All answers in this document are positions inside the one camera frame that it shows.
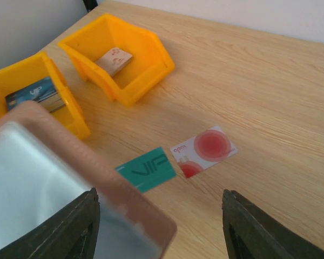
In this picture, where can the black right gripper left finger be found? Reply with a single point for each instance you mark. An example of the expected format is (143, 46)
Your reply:
(70, 233)

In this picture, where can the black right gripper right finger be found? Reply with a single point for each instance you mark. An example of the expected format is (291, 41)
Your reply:
(251, 233)

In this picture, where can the pink card holder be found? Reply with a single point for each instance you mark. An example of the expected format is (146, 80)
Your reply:
(43, 167)

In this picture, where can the teal credit card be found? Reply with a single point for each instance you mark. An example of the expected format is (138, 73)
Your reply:
(148, 170)

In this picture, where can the blue card stack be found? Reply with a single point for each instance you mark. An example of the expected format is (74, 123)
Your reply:
(43, 92)

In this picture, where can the yellow bin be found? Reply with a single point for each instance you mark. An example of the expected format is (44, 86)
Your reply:
(150, 63)
(38, 79)

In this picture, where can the yellow bin top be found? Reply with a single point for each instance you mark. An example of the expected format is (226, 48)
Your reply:
(150, 63)

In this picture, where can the black left frame post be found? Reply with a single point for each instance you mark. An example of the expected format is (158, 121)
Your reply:
(90, 4)

